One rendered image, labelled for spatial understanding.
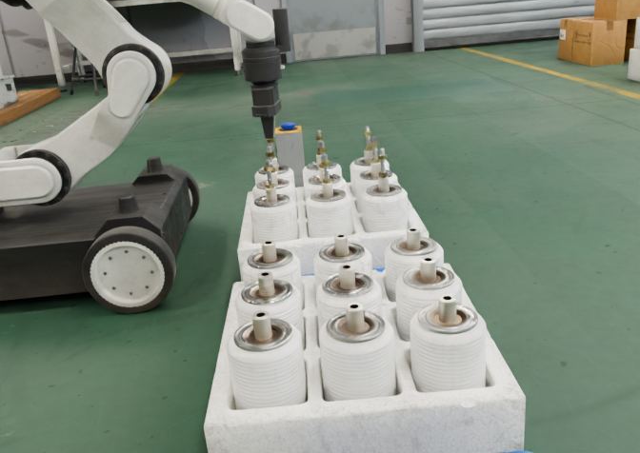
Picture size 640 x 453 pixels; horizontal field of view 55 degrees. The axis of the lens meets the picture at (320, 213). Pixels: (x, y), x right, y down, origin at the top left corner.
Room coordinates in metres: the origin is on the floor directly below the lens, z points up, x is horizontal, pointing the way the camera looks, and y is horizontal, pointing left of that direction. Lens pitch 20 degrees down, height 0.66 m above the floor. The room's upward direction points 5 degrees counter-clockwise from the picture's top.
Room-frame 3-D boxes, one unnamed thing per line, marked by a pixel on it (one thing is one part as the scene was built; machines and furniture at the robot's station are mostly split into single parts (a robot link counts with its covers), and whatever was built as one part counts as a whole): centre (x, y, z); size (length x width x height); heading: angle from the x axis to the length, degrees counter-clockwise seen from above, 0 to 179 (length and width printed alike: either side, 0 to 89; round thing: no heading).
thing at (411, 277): (0.80, -0.15, 0.25); 0.08 x 0.08 x 0.01
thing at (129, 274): (1.27, 0.44, 0.10); 0.20 x 0.05 x 0.20; 93
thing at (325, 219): (1.22, -0.02, 0.16); 0.10 x 0.10 x 0.18
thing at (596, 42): (4.53, -2.11, 0.15); 0.30 x 0.24 x 0.30; 2
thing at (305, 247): (1.34, -0.02, 0.09); 0.39 x 0.39 x 0.18; 2
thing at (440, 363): (0.68, -0.15, 0.16); 0.10 x 0.10 x 0.18
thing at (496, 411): (0.80, -0.03, 0.09); 0.39 x 0.39 x 0.18; 1
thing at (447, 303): (0.68, -0.15, 0.26); 0.02 x 0.02 x 0.03
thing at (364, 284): (0.80, -0.03, 0.25); 0.08 x 0.08 x 0.01
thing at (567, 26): (4.85, -2.15, 0.15); 0.30 x 0.24 x 0.30; 92
